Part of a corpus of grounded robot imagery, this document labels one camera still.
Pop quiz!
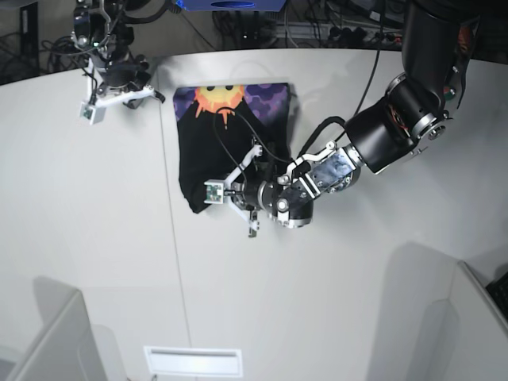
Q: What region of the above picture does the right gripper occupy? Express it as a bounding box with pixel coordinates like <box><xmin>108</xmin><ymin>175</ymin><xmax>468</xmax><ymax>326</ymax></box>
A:
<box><xmin>89</xmin><ymin>51</ymin><xmax>152</xmax><ymax>96</ymax></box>

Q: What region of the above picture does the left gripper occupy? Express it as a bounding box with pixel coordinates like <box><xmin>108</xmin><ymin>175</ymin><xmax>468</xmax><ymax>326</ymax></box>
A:
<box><xmin>231</xmin><ymin>154</ymin><xmax>277</xmax><ymax>214</ymax></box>

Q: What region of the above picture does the black T-shirt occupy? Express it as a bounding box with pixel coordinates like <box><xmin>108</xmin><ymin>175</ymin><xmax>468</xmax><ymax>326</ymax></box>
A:
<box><xmin>173</xmin><ymin>83</ymin><xmax>291</xmax><ymax>214</ymax></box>

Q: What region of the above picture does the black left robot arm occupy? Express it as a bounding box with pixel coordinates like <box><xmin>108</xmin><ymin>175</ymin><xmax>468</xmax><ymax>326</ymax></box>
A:
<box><xmin>225</xmin><ymin>1</ymin><xmax>480</xmax><ymax>230</ymax></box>

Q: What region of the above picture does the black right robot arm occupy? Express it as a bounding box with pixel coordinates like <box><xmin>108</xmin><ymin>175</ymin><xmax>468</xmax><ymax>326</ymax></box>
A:
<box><xmin>71</xmin><ymin>1</ymin><xmax>151</xmax><ymax>106</ymax></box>

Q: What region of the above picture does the blue box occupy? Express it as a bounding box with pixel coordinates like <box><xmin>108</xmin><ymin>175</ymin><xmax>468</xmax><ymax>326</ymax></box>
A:
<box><xmin>175</xmin><ymin>0</ymin><xmax>286</xmax><ymax>12</ymax></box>

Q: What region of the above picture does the white power strip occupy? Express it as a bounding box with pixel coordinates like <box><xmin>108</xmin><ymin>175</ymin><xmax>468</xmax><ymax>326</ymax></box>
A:
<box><xmin>269</xmin><ymin>21</ymin><xmax>380</xmax><ymax>44</ymax></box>

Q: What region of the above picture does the white partition left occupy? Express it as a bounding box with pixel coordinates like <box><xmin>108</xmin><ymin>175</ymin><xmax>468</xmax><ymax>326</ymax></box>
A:
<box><xmin>1</xmin><ymin>289</ymin><xmax>107</xmax><ymax>380</ymax></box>

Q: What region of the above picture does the white partition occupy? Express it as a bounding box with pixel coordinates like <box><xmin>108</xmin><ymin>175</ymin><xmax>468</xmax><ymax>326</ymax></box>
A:
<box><xmin>411</xmin><ymin>262</ymin><xmax>507</xmax><ymax>380</ymax></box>
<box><xmin>1</xmin><ymin>289</ymin><xmax>107</xmax><ymax>380</ymax></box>

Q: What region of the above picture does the white partition right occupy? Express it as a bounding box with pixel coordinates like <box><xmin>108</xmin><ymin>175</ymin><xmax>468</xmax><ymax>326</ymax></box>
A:
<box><xmin>411</xmin><ymin>262</ymin><xmax>507</xmax><ymax>380</ymax></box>

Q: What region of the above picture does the black keyboard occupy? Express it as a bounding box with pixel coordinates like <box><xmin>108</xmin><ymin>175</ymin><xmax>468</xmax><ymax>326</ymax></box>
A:
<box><xmin>486</xmin><ymin>273</ymin><xmax>508</xmax><ymax>320</ymax></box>

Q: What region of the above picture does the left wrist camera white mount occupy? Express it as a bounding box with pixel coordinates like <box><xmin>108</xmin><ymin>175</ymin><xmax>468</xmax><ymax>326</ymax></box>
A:
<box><xmin>204</xmin><ymin>137</ymin><xmax>264</xmax><ymax>238</ymax></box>

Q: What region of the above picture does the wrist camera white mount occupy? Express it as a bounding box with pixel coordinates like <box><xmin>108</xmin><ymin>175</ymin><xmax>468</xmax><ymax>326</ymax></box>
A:
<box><xmin>204</xmin><ymin>137</ymin><xmax>264</xmax><ymax>238</ymax></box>
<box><xmin>79</xmin><ymin>85</ymin><xmax>165</xmax><ymax>125</ymax></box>

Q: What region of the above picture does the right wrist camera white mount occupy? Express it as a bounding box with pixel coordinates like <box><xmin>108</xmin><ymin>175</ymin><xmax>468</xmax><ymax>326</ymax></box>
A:
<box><xmin>79</xmin><ymin>85</ymin><xmax>165</xmax><ymax>125</ymax></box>

